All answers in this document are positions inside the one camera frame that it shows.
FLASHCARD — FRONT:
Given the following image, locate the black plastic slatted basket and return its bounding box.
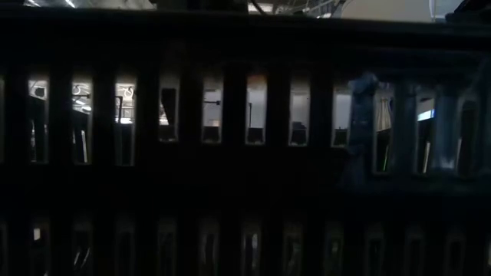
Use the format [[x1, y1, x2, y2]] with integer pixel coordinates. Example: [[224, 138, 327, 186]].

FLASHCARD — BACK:
[[0, 6, 491, 276]]

